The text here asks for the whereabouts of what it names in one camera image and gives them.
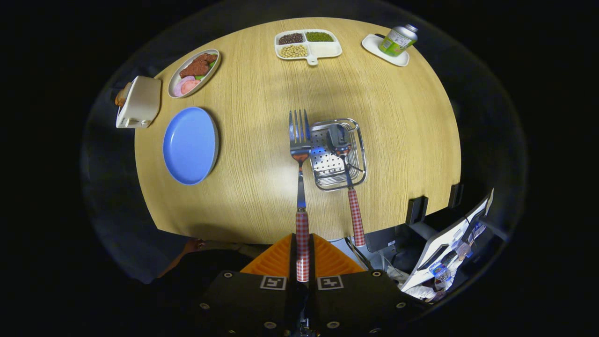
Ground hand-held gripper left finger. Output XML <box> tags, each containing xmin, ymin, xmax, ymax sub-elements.
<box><xmin>197</xmin><ymin>233</ymin><xmax>300</xmax><ymax>337</ymax></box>

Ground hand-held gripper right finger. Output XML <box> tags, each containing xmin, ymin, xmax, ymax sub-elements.
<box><xmin>307</xmin><ymin>233</ymin><xmax>422</xmax><ymax>337</ymax></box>

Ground fork with red checked handle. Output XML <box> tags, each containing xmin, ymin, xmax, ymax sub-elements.
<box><xmin>289</xmin><ymin>109</ymin><xmax>312</xmax><ymax>283</ymax></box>

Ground spoon with red checked handle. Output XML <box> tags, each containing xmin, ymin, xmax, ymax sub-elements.
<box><xmin>326</xmin><ymin>124</ymin><xmax>366</xmax><ymax>247</ymax></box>

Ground steel drain basket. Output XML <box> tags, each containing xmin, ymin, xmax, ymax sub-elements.
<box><xmin>308</xmin><ymin>118</ymin><xmax>368</xmax><ymax>192</ymax></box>

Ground black table clamp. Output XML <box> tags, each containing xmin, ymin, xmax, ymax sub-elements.
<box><xmin>405</xmin><ymin>196</ymin><xmax>429</xmax><ymax>226</ymax></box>
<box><xmin>448</xmin><ymin>183</ymin><xmax>465</xmax><ymax>209</ymax></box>

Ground white desk board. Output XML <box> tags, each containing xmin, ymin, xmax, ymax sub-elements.
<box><xmin>400</xmin><ymin>190</ymin><xmax>494</xmax><ymax>293</ymax></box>

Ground clear bottle with blue label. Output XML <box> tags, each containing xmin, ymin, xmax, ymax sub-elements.
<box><xmin>428</xmin><ymin>262</ymin><xmax>452</xmax><ymax>281</ymax></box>

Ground blue round plate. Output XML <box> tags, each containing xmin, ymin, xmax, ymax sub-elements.
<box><xmin>162</xmin><ymin>107</ymin><xmax>220</xmax><ymax>186</ymax></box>

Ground white oval plate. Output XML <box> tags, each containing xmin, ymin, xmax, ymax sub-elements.
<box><xmin>168</xmin><ymin>49</ymin><xmax>221</xmax><ymax>99</ymax></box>

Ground pink ham slices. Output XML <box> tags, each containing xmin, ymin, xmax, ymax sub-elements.
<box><xmin>173</xmin><ymin>76</ymin><xmax>202</xmax><ymax>96</ymax></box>

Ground pile of yellow soybeans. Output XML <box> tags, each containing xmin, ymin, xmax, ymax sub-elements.
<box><xmin>280</xmin><ymin>44</ymin><xmax>308</xmax><ymax>59</ymax></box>

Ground white divided dish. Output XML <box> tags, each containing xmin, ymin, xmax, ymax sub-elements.
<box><xmin>274</xmin><ymin>29</ymin><xmax>343</xmax><ymax>66</ymax></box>

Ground brown meat piece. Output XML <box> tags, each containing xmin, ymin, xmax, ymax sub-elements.
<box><xmin>179</xmin><ymin>53</ymin><xmax>219</xmax><ymax>79</ymax></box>

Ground white toaster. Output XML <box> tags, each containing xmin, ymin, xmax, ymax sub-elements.
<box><xmin>116</xmin><ymin>75</ymin><xmax>162</xmax><ymax>129</ymax></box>

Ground small white tray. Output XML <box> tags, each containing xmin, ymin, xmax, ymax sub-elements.
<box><xmin>361</xmin><ymin>34</ymin><xmax>410</xmax><ymax>67</ymax></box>

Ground brown bread slice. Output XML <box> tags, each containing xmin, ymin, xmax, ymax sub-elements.
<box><xmin>115</xmin><ymin>82</ymin><xmax>133</xmax><ymax>107</ymax></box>

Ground green metal can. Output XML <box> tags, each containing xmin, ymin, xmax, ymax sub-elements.
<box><xmin>379</xmin><ymin>24</ymin><xmax>419</xmax><ymax>58</ymax></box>

